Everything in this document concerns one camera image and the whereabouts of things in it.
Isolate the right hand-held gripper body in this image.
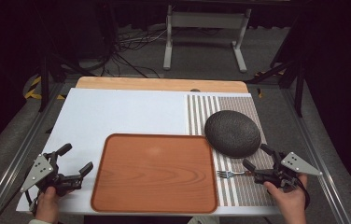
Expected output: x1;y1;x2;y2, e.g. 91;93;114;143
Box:
252;151;323;191

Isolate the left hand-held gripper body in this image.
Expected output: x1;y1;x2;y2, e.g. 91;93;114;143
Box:
20;151;83;197

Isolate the silver metal fork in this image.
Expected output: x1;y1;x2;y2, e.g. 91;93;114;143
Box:
217;170;254;180

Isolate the person's left hand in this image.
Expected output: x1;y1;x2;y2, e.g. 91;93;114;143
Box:
35;186;62;223

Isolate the person's right hand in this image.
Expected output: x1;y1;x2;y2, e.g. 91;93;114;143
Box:
263;175;308;218

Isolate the striped grey placemat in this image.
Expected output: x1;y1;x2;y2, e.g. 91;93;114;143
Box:
185;93;277;208

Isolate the dark speckled oval plate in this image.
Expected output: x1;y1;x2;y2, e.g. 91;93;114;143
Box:
204;109;262;159

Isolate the yellow black floor tape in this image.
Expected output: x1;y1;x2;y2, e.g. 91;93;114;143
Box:
253;70;288;99
23;76;66;101

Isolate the white board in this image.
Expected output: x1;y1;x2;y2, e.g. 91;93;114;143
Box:
16;88;282;217

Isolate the black tripod stand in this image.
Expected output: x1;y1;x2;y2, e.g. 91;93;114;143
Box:
37;50;97;113
245;54;306;119

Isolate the brown wood-grain tray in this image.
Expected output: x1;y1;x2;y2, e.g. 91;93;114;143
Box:
90;133;218;215

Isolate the grey metal stand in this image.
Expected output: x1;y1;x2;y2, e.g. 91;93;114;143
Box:
162;4;252;74

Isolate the aluminium rail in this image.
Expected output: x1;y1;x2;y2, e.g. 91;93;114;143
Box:
0;82;69;224
280;88;351;224

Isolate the bundle of black floor cables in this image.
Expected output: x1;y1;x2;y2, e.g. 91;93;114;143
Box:
79;26;169;78

